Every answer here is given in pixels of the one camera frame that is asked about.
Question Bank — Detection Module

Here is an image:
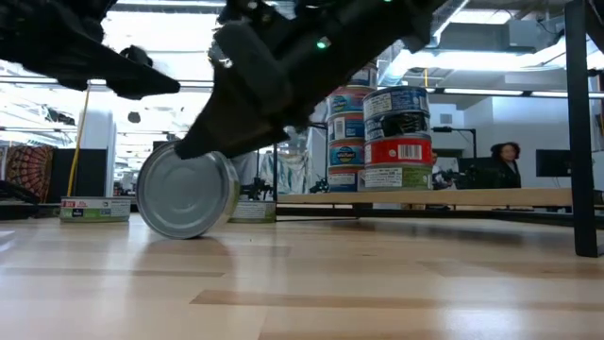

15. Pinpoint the ceiling light strip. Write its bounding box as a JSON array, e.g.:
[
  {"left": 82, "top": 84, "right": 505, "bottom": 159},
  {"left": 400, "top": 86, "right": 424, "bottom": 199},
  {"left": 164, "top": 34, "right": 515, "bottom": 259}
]
[
  {"left": 0, "top": 76, "right": 216, "bottom": 91},
  {"left": 424, "top": 86, "right": 604, "bottom": 99}
]

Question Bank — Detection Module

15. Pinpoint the silver-lid tuna can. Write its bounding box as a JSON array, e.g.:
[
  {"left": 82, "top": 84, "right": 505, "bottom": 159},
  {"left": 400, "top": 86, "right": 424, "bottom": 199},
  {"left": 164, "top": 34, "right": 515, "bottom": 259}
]
[{"left": 228, "top": 200, "right": 277, "bottom": 224}]

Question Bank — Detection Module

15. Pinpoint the black metal table frame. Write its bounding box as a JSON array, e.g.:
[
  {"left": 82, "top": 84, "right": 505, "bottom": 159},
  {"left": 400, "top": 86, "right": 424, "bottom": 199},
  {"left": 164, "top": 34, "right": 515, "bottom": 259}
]
[{"left": 0, "top": 0, "right": 604, "bottom": 259}]

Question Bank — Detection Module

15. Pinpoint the colourful patterned cloth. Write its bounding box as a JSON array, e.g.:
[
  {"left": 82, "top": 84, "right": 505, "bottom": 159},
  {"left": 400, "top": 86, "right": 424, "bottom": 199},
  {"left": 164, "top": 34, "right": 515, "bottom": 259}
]
[{"left": 4, "top": 144, "right": 56, "bottom": 204}]

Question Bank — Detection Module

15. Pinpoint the red-label silver-lid can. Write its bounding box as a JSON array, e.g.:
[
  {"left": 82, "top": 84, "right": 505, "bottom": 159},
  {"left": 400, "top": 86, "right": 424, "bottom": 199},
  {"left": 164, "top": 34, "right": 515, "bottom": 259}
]
[{"left": 362, "top": 134, "right": 433, "bottom": 166}]

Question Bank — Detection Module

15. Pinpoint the black metal stand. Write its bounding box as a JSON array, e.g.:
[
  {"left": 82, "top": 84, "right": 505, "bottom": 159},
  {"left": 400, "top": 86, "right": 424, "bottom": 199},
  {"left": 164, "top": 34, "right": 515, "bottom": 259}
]
[{"left": 431, "top": 126, "right": 478, "bottom": 183}]

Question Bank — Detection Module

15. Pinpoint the silver ceiling air duct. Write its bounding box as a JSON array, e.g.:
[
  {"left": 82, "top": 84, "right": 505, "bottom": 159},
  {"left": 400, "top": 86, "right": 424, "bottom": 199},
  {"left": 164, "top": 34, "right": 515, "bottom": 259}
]
[{"left": 377, "top": 0, "right": 473, "bottom": 89}]

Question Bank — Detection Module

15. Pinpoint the grey hanging cloth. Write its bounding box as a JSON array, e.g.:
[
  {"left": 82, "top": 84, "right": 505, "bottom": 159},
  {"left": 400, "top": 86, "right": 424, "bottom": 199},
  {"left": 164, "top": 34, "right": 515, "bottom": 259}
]
[{"left": 230, "top": 150, "right": 260, "bottom": 190}]

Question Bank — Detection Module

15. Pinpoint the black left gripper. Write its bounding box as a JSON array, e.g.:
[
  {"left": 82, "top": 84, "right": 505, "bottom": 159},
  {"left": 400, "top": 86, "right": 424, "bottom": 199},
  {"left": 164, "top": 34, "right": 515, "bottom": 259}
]
[{"left": 0, "top": 13, "right": 181, "bottom": 101}]

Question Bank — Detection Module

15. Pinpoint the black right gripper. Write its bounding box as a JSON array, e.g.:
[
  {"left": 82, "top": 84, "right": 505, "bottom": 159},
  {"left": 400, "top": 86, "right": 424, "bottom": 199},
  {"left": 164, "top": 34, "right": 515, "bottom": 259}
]
[{"left": 174, "top": 0, "right": 342, "bottom": 161}]

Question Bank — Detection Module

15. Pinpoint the green Bumble Bee tuna can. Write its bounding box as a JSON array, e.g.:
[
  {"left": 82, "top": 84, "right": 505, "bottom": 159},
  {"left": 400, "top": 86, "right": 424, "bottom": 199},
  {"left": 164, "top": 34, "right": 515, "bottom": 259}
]
[
  {"left": 135, "top": 140, "right": 242, "bottom": 241},
  {"left": 59, "top": 196, "right": 132, "bottom": 224}
]

